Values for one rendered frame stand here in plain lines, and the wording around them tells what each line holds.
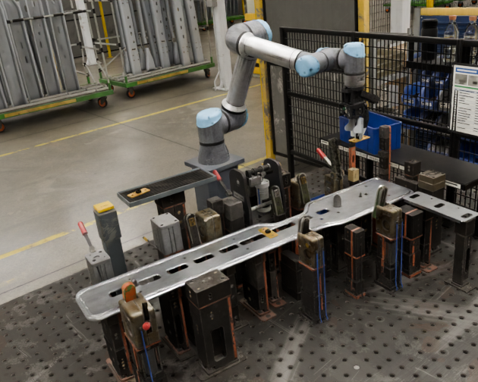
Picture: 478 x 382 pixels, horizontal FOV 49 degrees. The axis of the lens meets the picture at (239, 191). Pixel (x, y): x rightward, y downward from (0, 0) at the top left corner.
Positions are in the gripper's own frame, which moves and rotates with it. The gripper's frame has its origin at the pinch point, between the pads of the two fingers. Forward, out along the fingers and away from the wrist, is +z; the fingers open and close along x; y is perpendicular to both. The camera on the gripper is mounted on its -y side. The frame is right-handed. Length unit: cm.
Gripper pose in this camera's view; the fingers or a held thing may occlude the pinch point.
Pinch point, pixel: (359, 135)
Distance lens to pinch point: 211.3
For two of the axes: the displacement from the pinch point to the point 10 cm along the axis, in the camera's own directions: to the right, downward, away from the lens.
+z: 1.0, 9.1, 4.0
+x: 5.3, 2.9, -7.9
